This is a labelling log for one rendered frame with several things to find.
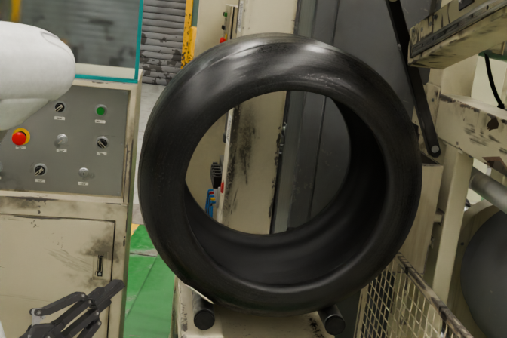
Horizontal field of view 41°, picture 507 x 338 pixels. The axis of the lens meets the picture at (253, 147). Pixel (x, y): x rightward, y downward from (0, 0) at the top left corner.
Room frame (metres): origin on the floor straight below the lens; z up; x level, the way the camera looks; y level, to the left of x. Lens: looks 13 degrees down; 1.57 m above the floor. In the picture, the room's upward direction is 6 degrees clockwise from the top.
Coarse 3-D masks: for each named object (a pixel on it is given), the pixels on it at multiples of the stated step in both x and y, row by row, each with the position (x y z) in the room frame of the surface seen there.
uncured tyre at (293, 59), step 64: (192, 64) 1.41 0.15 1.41; (256, 64) 1.28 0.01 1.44; (320, 64) 1.30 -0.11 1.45; (192, 128) 1.25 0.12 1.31; (384, 128) 1.31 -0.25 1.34; (384, 192) 1.54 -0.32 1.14; (192, 256) 1.26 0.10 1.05; (256, 256) 1.56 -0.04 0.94; (320, 256) 1.55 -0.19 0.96; (384, 256) 1.32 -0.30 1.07
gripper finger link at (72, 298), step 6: (72, 294) 1.11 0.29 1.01; (78, 294) 1.10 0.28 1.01; (84, 294) 1.11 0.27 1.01; (60, 300) 1.09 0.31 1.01; (66, 300) 1.08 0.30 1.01; (72, 300) 1.09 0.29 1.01; (78, 300) 1.10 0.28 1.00; (48, 306) 1.07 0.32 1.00; (54, 306) 1.07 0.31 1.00; (60, 306) 1.07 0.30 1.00; (66, 306) 1.08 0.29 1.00; (30, 312) 1.05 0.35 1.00; (36, 312) 1.04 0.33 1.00; (42, 312) 1.05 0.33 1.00; (48, 312) 1.05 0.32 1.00
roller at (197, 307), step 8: (192, 296) 1.37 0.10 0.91; (192, 304) 1.34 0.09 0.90; (200, 304) 1.30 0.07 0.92; (208, 304) 1.31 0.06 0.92; (200, 312) 1.27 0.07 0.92; (208, 312) 1.28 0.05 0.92; (200, 320) 1.27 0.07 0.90; (208, 320) 1.27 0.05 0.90; (200, 328) 1.27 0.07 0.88; (208, 328) 1.28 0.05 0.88
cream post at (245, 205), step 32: (256, 0) 1.65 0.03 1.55; (288, 0) 1.66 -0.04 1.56; (256, 32) 1.65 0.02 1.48; (288, 32) 1.66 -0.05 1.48; (256, 128) 1.66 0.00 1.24; (224, 160) 1.75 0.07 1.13; (256, 160) 1.66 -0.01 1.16; (224, 192) 1.66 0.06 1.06; (256, 192) 1.66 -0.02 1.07; (224, 224) 1.65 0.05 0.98; (256, 224) 1.66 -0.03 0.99
